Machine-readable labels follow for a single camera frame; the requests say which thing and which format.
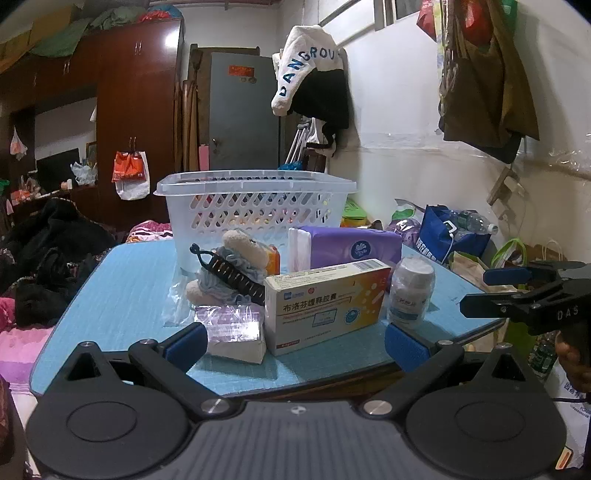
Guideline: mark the white pill bottle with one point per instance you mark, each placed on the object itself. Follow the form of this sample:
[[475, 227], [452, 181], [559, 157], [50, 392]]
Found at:
[[411, 295]]

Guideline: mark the orange white plastic bag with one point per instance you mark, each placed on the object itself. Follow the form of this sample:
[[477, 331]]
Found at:
[[131, 175]]

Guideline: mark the white orange medicine box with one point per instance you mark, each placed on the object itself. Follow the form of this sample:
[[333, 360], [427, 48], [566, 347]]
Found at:
[[323, 309]]

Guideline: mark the green tote bag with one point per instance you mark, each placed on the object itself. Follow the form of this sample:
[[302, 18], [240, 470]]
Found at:
[[508, 254]]

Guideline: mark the black hair clip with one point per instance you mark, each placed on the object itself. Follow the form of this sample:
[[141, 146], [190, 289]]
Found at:
[[231, 274]]

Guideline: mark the orange yellow bottle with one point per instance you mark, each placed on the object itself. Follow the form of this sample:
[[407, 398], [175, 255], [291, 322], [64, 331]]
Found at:
[[273, 261]]

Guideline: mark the purple tissue pack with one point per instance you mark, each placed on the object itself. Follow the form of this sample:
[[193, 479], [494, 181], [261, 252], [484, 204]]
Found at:
[[351, 247]]

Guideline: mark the blue plastic pack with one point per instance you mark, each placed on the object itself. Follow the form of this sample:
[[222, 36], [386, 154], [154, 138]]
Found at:
[[293, 165]]

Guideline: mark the grey metal door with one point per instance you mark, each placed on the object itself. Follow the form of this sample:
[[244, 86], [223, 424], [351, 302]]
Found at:
[[244, 115]]

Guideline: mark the black hanging garment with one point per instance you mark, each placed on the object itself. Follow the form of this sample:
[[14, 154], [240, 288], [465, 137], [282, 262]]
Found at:
[[323, 99]]

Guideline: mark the brown paper bag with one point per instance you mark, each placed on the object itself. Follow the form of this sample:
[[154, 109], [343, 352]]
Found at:
[[468, 272]]

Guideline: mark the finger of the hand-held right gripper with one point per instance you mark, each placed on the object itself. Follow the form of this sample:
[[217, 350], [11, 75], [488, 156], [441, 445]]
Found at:
[[505, 275], [482, 305]]

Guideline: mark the red hanging bag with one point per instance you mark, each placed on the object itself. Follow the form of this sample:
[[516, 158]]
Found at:
[[431, 16]]

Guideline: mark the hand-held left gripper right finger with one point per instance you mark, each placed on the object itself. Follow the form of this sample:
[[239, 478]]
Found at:
[[406, 346]]

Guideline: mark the clear water bottle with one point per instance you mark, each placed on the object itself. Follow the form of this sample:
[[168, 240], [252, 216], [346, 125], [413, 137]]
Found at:
[[475, 224]]

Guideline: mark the metal crutches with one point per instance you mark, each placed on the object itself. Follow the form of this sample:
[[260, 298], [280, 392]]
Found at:
[[298, 143]]

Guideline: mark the small white plastic bag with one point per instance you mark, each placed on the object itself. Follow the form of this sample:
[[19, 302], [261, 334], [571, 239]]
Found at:
[[17, 145]]

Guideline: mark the brown hanging bag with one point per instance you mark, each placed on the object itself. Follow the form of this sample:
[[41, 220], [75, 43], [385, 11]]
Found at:
[[485, 97]]

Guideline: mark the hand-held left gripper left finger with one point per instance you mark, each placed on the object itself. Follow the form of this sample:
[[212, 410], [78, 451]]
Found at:
[[184, 347]]

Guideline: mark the blue shopping bag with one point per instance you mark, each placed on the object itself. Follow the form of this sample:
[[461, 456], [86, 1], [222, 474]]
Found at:
[[438, 235]]

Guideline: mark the person's right hand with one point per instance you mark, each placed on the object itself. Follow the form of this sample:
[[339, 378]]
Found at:
[[572, 362]]

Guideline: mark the white plastic basket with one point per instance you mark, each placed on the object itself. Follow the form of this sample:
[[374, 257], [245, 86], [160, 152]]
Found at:
[[254, 203]]

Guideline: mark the brown wooden wardrobe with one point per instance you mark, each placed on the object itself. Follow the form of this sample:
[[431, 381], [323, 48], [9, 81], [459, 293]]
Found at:
[[134, 92]]

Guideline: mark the white lettered hoodie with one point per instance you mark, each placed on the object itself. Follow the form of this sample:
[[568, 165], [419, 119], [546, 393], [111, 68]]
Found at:
[[295, 60]]

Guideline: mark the clear wrapped silver packet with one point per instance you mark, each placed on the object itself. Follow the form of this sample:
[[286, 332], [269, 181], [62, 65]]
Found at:
[[231, 330]]

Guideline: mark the green bedding bundle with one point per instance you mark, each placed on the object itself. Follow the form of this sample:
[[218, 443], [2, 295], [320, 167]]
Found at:
[[62, 39]]

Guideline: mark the black monitor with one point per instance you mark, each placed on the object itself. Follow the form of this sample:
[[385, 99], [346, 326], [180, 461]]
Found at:
[[57, 166]]

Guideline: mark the pile of black clothes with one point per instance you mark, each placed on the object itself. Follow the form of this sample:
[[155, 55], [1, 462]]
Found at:
[[46, 249]]

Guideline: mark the floral pink blanket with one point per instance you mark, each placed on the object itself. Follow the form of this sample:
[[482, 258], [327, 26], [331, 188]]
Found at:
[[150, 230]]

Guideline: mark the clear plastic bag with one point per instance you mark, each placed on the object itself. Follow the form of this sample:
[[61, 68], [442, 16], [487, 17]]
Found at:
[[178, 304]]

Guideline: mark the beige blue plush toy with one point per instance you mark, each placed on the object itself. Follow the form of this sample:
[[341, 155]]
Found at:
[[240, 251]]

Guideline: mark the purple plastic bag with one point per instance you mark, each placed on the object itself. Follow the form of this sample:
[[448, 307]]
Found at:
[[406, 230]]

